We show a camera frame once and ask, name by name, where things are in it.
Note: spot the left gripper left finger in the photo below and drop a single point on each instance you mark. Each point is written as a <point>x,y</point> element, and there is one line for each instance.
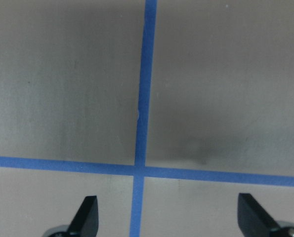
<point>84,224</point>

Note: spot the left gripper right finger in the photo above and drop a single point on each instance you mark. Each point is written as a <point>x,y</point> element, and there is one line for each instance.
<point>254,221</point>

